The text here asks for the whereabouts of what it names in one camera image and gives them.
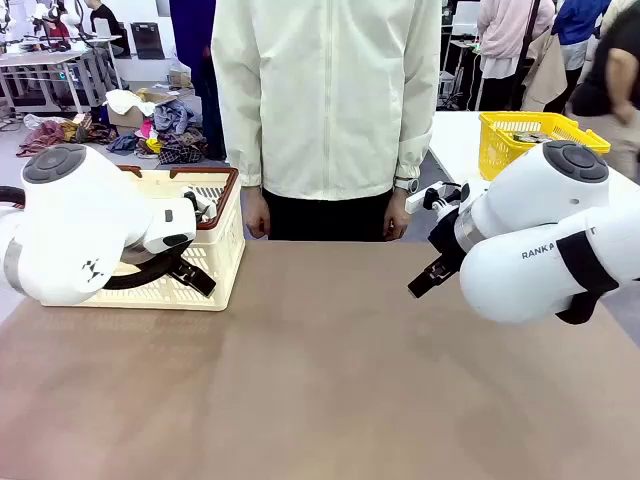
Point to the person in blue jacket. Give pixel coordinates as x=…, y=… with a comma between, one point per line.
x=575, y=30

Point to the person in black shirt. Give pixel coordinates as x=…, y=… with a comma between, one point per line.
x=615, y=60

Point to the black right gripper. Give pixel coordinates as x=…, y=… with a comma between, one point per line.
x=445, y=235

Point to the person's left hand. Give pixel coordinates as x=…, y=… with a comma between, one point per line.
x=397, y=215

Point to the grey background table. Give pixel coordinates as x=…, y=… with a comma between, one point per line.
x=45, y=57

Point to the silver can top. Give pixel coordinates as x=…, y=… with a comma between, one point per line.
x=520, y=137
x=540, y=137

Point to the person's left forearm cream sleeve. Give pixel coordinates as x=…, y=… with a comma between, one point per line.
x=415, y=145

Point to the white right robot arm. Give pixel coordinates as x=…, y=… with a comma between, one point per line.
x=525, y=210

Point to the dark blue clothed figure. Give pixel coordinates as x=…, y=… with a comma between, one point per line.
x=195, y=50

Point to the seated person in black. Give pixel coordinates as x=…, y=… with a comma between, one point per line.
x=105, y=22

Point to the cream basket with brown rim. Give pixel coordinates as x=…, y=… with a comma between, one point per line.
x=225, y=240

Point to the black trousers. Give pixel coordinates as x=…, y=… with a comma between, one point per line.
x=325, y=220

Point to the person in pink sweater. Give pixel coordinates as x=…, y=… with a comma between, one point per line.
x=510, y=35

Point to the white side table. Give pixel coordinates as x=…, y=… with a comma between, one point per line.
x=455, y=135

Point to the yellow plastic basket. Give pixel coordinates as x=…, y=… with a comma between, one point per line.
x=495, y=150

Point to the silver wristwatch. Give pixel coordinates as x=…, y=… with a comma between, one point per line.
x=407, y=185

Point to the brown cardboard box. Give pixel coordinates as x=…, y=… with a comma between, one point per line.
x=127, y=117

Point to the pile of colourful clothes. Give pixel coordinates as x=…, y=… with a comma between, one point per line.
x=170, y=135

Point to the cream zip jacket torso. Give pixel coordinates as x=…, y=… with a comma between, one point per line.
x=325, y=100

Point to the person's right hand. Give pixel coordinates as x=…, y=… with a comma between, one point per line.
x=259, y=215

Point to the person's right forearm cream sleeve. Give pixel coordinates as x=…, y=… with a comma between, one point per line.
x=245, y=150

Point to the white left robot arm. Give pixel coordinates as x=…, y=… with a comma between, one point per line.
x=75, y=225

